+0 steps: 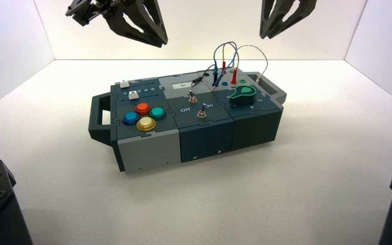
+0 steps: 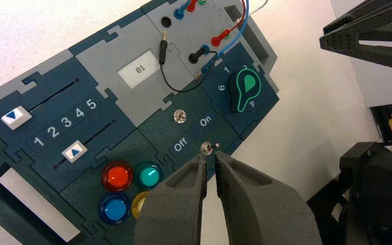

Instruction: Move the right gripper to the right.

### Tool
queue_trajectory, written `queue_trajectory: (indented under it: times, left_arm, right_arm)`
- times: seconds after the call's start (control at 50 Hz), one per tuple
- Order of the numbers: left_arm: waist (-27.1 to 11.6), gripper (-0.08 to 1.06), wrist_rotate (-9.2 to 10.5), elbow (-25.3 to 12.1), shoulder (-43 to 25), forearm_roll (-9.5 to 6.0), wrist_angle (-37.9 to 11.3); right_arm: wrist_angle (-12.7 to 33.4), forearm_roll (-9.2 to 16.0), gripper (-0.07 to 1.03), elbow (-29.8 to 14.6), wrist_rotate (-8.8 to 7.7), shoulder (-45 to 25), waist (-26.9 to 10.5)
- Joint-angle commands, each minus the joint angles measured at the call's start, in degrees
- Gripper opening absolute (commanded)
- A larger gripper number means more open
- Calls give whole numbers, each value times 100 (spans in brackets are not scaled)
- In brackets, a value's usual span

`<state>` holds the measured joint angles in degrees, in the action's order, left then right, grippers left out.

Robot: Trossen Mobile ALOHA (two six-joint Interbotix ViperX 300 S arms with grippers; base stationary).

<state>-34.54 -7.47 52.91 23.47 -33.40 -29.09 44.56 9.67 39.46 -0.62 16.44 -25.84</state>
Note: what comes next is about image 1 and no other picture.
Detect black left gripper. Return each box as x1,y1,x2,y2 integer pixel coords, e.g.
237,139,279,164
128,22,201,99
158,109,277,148
65,0,169,48

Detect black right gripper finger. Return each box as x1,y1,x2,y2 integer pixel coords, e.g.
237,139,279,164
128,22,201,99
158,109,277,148
259,0,286,40
267,0,318,39

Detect orange round push button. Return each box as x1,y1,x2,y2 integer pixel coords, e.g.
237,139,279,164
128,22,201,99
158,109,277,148
134,103,152,116

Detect teal round push button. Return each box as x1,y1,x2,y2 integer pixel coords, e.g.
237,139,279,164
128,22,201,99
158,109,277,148
149,107,167,121

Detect green and black rotary knob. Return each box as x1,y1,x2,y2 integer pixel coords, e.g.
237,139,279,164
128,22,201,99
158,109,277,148
230,85,258,109

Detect blue round push button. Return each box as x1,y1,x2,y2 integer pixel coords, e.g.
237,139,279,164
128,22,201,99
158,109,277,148
121,112,140,127

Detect yellow round push button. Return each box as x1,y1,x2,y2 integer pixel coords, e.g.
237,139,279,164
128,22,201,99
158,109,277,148
136,117,157,132

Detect dark grey task board box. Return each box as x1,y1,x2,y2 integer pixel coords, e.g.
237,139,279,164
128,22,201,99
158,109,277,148
88,70,287,174

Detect white thin cable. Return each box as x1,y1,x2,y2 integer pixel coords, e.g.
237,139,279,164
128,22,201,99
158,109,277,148
237,44,269,84

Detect red jumper cable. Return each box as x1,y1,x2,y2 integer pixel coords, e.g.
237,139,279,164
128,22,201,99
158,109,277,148
222,42,240,70

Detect black thin cable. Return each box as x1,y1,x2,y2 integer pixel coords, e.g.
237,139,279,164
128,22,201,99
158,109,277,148
191,64,217,89

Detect blue jumper cable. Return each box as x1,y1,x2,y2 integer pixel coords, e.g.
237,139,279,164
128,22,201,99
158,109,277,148
213,41,239,81

